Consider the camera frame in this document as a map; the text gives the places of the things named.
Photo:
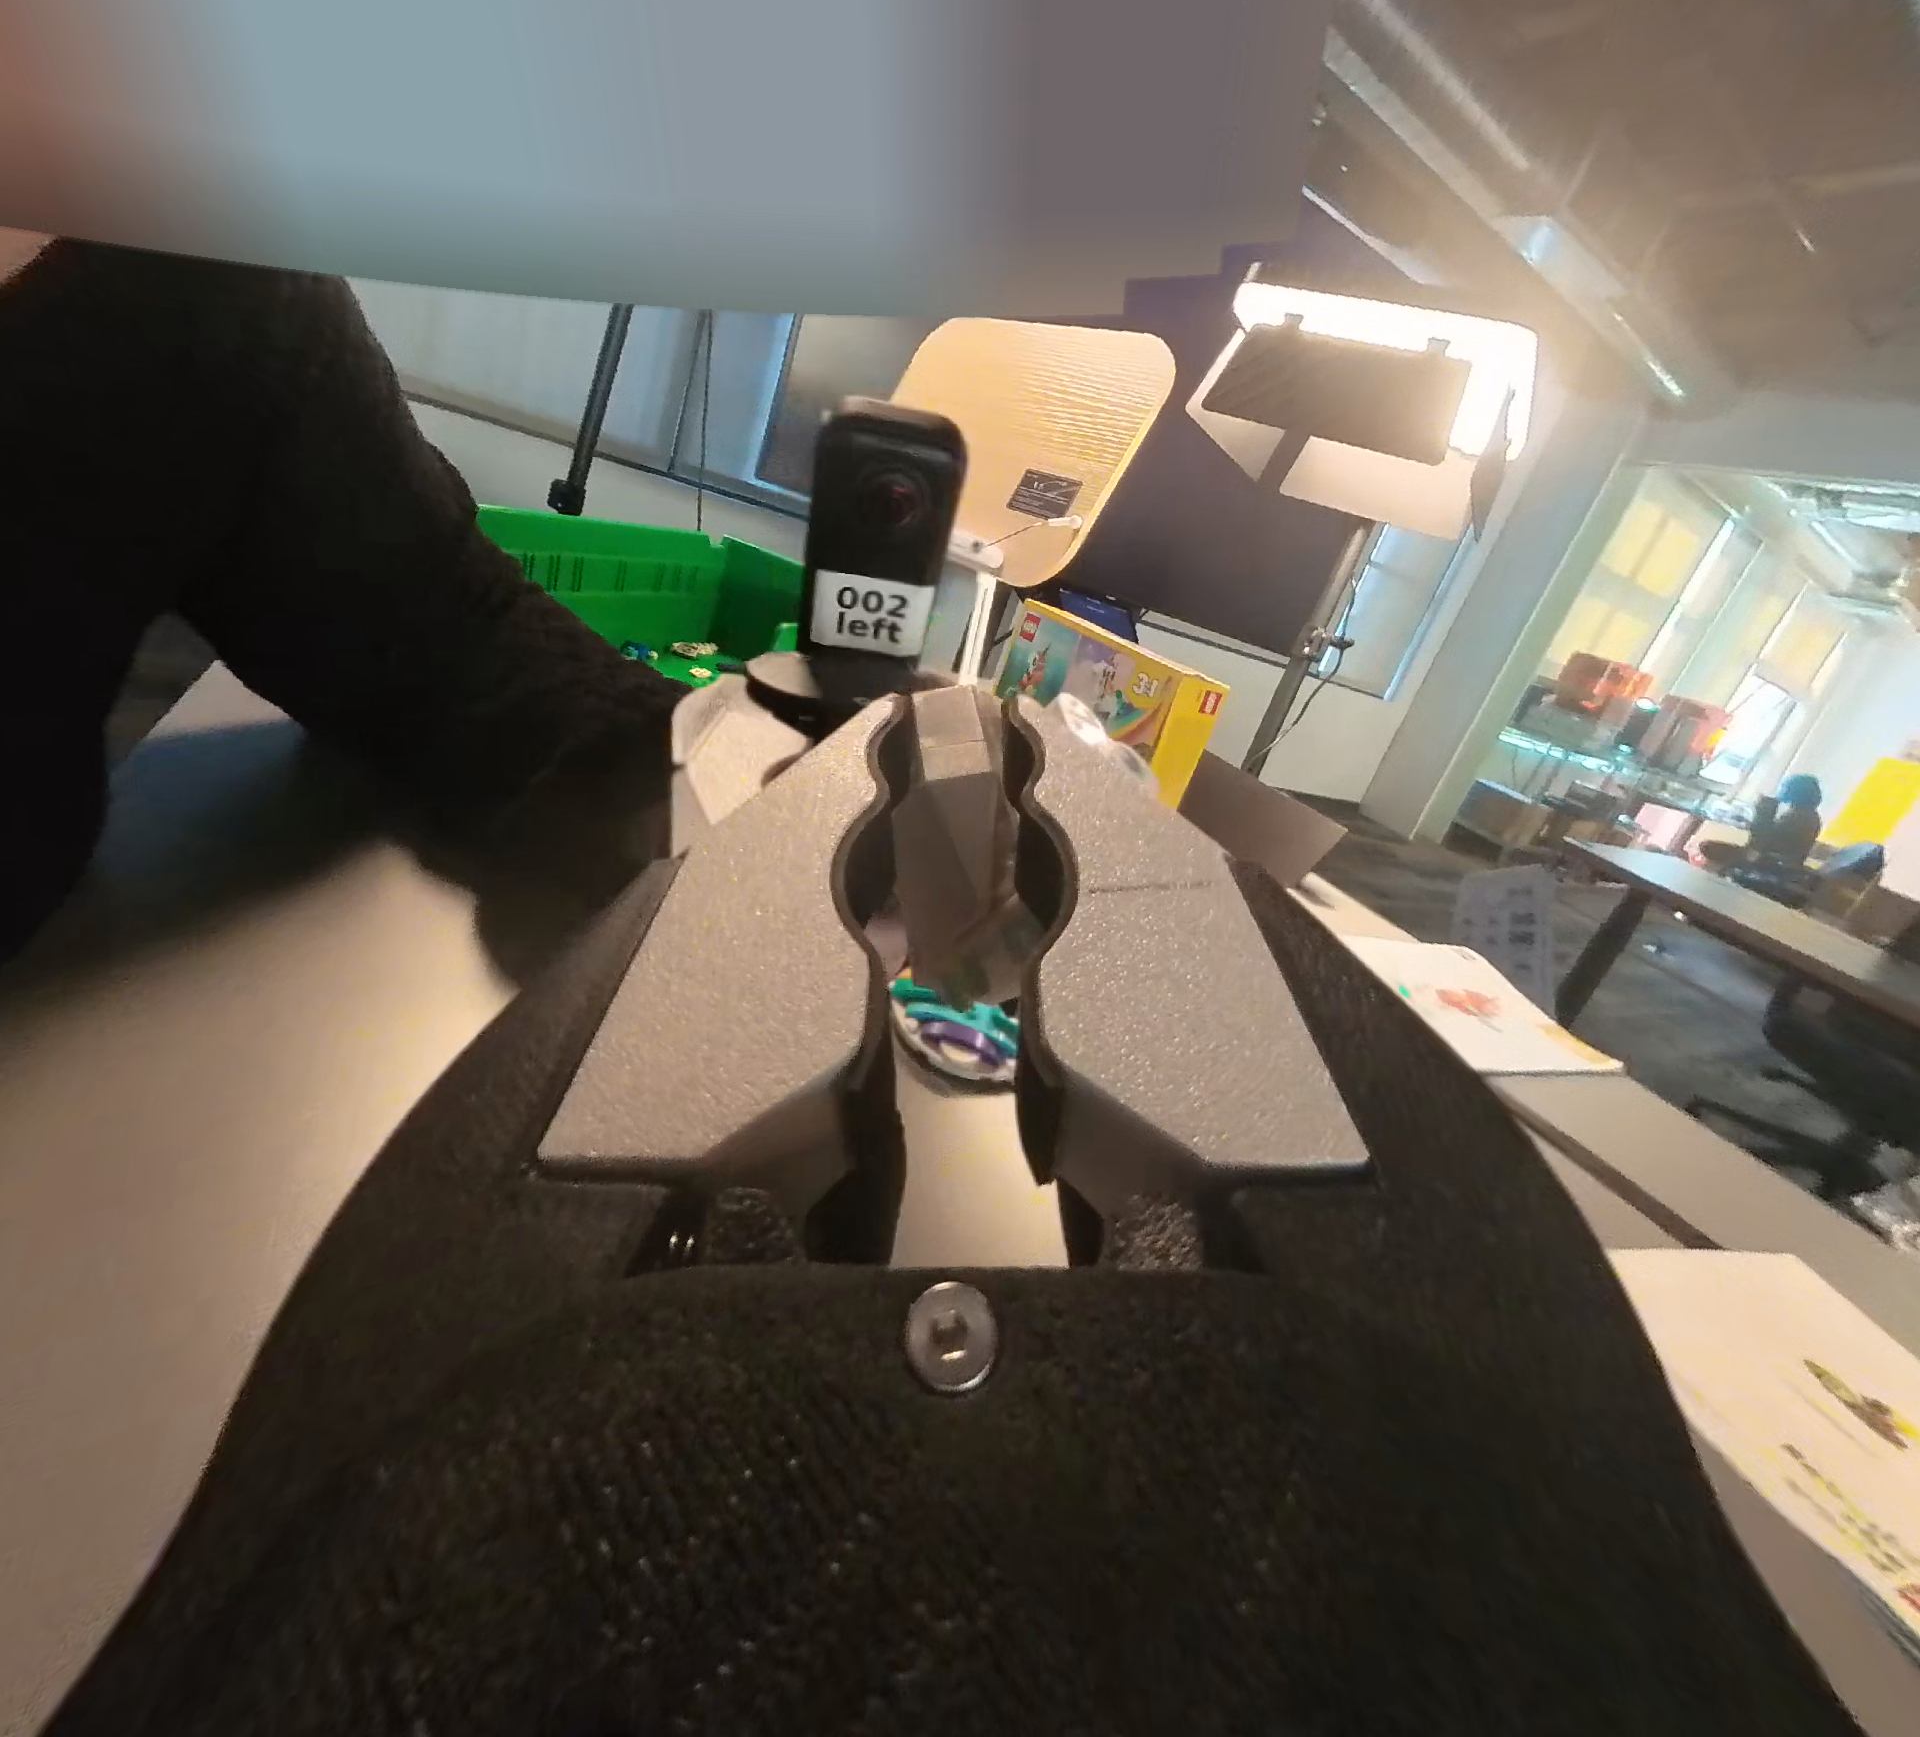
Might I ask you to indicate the dark background table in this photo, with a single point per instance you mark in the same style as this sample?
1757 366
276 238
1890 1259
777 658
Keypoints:
1724 896

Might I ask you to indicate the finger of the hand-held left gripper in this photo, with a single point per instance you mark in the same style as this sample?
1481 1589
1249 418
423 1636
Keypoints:
720 755

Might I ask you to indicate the black office chair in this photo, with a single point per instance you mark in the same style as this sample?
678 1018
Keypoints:
1801 1047

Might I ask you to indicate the yellow toy brick set box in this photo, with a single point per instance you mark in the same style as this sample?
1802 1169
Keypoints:
1141 703

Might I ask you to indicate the instruction booklet red animal cover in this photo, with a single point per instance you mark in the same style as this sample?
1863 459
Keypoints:
1500 1040

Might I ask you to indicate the person's left forearm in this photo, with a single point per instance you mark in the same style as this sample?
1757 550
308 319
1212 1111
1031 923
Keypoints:
224 493

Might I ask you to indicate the glass shelf with orange boxes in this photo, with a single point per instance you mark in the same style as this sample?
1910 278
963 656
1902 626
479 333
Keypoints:
1605 686

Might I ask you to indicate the instruction booklet with red logo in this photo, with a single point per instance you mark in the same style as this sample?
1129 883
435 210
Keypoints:
1740 1361

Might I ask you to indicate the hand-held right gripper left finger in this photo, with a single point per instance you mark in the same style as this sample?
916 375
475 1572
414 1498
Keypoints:
704 1018

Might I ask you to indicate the green plastic bin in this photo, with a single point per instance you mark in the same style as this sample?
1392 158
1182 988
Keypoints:
631 566

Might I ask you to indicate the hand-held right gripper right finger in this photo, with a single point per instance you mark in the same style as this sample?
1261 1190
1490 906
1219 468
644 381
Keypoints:
1200 1018

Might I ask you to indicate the dark grey folded board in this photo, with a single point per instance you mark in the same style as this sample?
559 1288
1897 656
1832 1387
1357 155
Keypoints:
1274 822

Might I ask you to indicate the black tripod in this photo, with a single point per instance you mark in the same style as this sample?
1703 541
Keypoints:
566 494

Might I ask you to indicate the studio light panel on stand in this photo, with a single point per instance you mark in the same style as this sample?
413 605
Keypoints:
1351 402

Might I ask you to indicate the black partition panel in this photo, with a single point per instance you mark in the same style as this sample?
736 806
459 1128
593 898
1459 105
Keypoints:
1184 566

